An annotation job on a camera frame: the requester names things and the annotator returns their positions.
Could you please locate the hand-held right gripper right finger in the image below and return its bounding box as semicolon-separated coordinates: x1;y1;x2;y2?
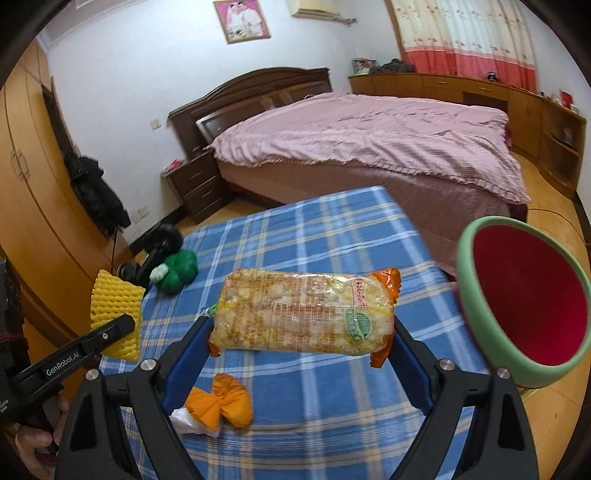
388;318;539;480

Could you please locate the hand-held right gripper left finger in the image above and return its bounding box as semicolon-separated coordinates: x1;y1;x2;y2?
54;316;214;480

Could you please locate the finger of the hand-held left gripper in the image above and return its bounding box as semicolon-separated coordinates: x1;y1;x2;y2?
11;314;136;402

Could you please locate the yellow foam net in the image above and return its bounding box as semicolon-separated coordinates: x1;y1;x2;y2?
90;270;145;361

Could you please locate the clear and orange snack packet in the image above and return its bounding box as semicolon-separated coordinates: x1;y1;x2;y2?
205;266;402;368

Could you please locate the green bin with red inside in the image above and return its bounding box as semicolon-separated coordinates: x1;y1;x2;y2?
456;216;591;390

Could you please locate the person's left hand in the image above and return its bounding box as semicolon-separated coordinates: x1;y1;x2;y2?
14;394;70;476

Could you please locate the orange toy under paper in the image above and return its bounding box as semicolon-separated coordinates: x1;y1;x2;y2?
185;373;254;433

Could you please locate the white plastic bag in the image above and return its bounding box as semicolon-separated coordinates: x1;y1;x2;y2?
168;406;221;438

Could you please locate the blue plaid tablecloth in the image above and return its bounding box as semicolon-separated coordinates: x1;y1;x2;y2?
97;185;497;480

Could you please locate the light wooden wardrobe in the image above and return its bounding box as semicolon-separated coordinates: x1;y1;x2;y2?
0;44;134;384

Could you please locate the black jacket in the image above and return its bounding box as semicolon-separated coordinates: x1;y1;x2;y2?
64;154;132;237

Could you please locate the dark wooden nightstand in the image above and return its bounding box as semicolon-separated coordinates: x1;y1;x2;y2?
161;150;232;224

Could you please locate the pink bedspread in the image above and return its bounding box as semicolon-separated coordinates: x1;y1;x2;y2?
208;91;532;205

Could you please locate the long low wooden cabinet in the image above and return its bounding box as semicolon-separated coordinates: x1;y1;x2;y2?
348;71;587;199

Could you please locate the dark wooden bed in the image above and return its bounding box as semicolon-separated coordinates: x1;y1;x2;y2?
167;68;532;278

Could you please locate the dark clothes pile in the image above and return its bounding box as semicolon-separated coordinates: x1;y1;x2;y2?
372;58;415;75

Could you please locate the cream and red curtain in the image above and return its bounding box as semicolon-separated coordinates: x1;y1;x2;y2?
385;0;540;93

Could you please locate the white air conditioner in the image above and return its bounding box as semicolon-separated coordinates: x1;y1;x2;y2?
285;0;340;20

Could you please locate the black suction phone mount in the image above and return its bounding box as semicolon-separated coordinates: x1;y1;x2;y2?
117;224;184;296

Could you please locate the framed wall photo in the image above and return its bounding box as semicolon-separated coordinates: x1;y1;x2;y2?
212;0;271;44

